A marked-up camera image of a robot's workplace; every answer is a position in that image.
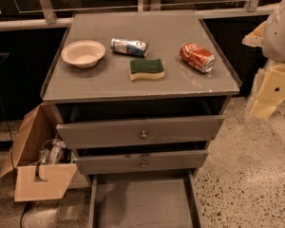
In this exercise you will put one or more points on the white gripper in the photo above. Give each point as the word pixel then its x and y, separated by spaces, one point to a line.
pixel 280 32

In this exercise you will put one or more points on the green yellow sponge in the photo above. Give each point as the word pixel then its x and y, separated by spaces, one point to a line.
pixel 146 69

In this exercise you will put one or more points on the grey top drawer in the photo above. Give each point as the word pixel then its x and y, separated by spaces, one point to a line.
pixel 139 132

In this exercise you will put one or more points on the grey drawer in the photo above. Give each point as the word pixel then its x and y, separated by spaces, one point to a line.
pixel 127 163
pixel 139 132
pixel 158 199

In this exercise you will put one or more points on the grey drawer cabinet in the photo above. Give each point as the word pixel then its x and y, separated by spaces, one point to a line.
pixel 106 92

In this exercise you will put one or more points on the grey middle drawer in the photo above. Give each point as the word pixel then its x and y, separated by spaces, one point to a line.
pixel 127 163

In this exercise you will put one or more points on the grey bottom drawer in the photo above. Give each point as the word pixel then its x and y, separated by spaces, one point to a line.
pixel 158 199

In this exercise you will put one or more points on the red cola can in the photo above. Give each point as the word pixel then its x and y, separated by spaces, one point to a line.
pixel 197 57

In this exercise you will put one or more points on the metal window railing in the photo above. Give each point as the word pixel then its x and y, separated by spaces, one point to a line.
pixel 28 22

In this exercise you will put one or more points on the crushed blue silver can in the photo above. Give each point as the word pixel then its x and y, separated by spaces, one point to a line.
pixel 129 47

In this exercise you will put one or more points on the beige paper bowl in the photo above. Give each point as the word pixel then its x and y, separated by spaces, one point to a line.
pixel 83 54

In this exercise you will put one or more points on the open cardboard box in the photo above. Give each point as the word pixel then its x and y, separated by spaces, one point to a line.
pixel 34 182

